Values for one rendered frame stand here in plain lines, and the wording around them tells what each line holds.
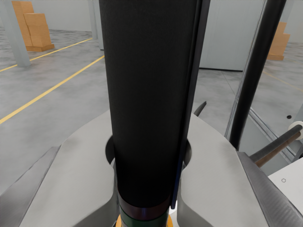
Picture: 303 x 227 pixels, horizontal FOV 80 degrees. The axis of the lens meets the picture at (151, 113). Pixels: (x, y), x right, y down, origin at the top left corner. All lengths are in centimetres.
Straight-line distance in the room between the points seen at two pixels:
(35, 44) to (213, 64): 638
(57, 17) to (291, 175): 1440
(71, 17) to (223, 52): 1056
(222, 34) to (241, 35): 48
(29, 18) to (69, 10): 605
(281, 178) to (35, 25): 812
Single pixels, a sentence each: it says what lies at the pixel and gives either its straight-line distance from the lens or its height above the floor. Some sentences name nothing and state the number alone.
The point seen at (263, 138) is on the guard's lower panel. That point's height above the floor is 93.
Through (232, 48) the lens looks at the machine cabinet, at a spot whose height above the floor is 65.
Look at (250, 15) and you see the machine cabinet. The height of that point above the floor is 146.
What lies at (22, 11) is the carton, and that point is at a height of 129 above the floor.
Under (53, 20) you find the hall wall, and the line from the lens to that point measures 1474.
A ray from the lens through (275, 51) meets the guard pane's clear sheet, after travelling 133.
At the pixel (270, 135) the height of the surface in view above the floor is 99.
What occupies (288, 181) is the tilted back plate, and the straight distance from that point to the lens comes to 58.
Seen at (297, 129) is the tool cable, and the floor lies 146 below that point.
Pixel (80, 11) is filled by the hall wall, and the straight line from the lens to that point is 1373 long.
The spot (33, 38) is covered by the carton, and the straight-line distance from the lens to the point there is 838.
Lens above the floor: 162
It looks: 31 degrees down
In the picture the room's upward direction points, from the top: 2 degrees clockwise
